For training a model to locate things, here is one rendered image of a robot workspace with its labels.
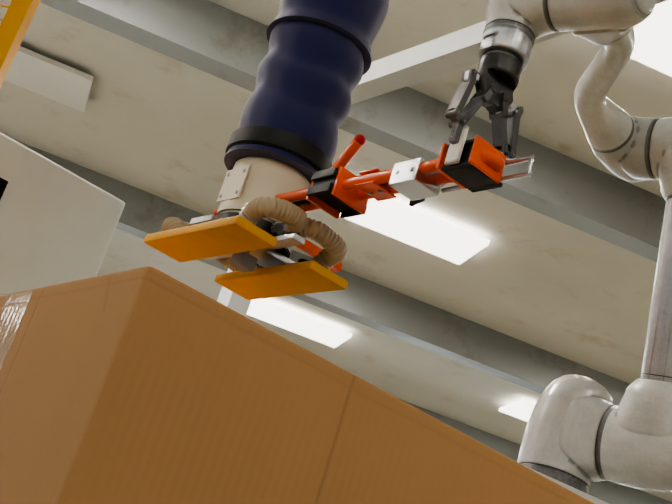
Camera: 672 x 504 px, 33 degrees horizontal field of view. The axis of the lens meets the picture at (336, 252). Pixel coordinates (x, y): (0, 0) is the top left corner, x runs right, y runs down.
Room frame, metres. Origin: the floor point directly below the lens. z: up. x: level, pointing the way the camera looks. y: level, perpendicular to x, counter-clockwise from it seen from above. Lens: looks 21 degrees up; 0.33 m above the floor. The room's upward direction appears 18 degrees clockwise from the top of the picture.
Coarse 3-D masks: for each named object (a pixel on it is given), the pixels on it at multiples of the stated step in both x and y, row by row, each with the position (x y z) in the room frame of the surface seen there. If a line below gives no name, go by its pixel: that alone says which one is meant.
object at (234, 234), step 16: (208, 224) 2.05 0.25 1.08; (224, 224) 2.01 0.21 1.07; (240, 224) 1.98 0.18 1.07; (144, 240) 2.25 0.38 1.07; (160, 240) 2.20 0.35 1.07; (176, 240) 2.17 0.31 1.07; (192, 240) 2.14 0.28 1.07; (208, 240) 2.11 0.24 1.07; (224, 240) 2.08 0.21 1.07; (240, 240) 2.06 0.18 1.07; (256, 240) 2.03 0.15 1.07; (272, 240) 2.03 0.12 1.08; (176, 256) 2.27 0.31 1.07; (192, 256) 2.24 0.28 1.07; (208, 256) 2.21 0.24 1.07
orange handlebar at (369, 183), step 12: (492, 156) 1.65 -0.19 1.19; (420, 168) 1.77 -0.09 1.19; (432, 168) 1.75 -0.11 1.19; (348, 180) 1.93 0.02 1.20; (360, 180) 1.90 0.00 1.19; (372, 180) 1.87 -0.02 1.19; (384, 180) 1.85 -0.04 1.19; (444, 180) 1.78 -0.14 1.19; (288, 192) 2.08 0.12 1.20; (300, 192) 2.04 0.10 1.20; (360, 192) 1.96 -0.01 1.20; (372, 192) 1.91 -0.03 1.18; (384, 192) 1.89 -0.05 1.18; (396, 192) 1.89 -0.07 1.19; (312, 204) 2.07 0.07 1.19; (312, 252) 2.33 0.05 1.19
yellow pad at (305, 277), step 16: (240, 272) 2.28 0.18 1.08; (256, 272) 2.23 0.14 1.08; (272, 272) 2.19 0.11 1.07; (288, 272) 2.15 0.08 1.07; (304, 272) 2.12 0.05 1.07; (320, 272) 2.10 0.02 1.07; (240, 288) 2.35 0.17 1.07; (256, 288) 2.31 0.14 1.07; (272, 288) 2.28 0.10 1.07; (288, 288) 2.25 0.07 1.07; (304, 288) 2.21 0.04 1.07; (320, 288) 2.18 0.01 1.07; (336, 288) 2.15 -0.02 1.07
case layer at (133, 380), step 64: (0, 320) 0.87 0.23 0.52; (64, 320) 0.78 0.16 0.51; (128, 320) 0.70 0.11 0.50; (192, 320) 0.72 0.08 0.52; (0, 384) 0.83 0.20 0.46; (64, 384) 0.74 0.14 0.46; (128, 384) 0.71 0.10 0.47; (192, 384) 0.73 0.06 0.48; (256, 384) 0.76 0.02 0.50; (320, 384) 0.78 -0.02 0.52; (0, 448) 0.79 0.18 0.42; (64, 448) 0.71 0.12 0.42; (128, 448) 0.71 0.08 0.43; (192, 448) 0.74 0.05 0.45; (256, 448) 0.76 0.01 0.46; (320, 448) 0.79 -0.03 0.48; (384, 448) 0.82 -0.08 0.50; (448, 448) 0.86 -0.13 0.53
